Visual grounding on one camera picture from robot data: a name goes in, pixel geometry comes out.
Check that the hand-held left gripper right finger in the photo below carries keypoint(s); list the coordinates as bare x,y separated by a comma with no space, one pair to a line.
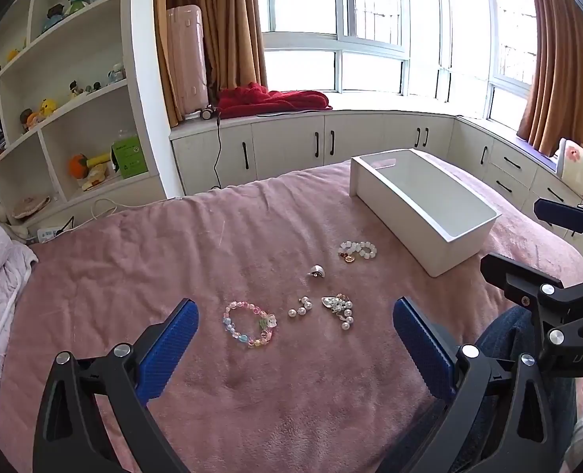
424,354

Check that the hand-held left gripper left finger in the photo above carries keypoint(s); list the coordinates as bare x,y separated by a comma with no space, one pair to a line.
173,350

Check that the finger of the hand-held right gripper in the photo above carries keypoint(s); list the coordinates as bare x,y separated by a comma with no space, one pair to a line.
513,276
560,214

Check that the white plastic storage box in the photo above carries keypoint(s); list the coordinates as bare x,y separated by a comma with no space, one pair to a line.
395,226

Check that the pearl earrings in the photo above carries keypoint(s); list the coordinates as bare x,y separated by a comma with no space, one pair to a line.
301,310

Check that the floral pillow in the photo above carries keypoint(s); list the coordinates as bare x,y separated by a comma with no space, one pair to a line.
582,167

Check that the person's leg in jeans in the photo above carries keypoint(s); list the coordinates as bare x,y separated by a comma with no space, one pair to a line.
503,335

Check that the purple seat mat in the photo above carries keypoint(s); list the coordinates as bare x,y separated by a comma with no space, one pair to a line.
535,150

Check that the brown curtain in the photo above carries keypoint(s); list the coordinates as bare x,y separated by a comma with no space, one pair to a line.
222,19
567,83

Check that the white power strip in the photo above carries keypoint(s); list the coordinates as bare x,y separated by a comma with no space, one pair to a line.
49,234

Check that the white quilt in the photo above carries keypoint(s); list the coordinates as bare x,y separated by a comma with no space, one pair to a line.
0,335

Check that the green tissue box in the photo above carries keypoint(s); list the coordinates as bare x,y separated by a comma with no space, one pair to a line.
129,157

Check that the round brown cushion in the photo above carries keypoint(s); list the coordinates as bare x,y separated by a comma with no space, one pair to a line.
31,207

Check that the orange plush toy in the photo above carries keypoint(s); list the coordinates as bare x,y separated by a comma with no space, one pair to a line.
78,166

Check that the cream window seat cabinets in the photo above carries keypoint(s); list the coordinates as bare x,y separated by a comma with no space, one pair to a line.
281,143

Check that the red blanket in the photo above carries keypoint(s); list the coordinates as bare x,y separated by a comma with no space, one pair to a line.
271,101

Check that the yellow chick plush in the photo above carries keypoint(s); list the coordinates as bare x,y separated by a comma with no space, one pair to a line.
48,107

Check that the bay window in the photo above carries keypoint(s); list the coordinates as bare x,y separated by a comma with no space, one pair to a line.
370,10

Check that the white and blue toy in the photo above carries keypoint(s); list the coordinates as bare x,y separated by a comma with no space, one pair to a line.
116,74

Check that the pink portable heater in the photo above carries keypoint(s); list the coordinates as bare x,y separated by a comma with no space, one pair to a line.
187,59

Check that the white bookshelf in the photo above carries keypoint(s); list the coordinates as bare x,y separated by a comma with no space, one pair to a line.
138,59

